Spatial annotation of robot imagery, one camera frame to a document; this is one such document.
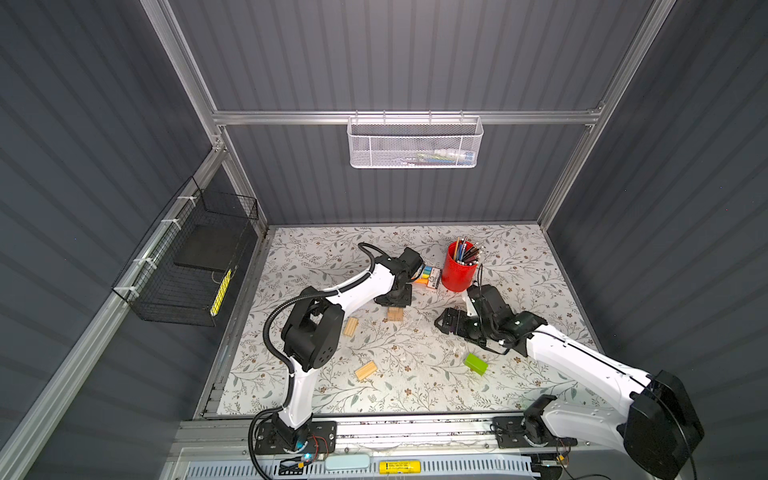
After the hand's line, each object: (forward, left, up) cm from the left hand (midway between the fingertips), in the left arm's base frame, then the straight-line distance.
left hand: (399, 302), depth 93 cm
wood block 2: (-5, +15, -4) cm, 17 cm away
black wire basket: (-2, +55, +22) cm, 59 cm away
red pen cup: (+5, -18, +10) cm, 21 cm away
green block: (-19, -20, -3) cm, 28 cm away
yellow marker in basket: (-8, +43, +22) cm, 49 cm away
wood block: (-3, +1, -3) cm, 4 cm away
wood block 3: (-19, +11, -5) cm, 22 cm away
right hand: (-12, -13, +4) cm, 18 cm away
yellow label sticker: (-42, +3, -3) cm, 42 cm away
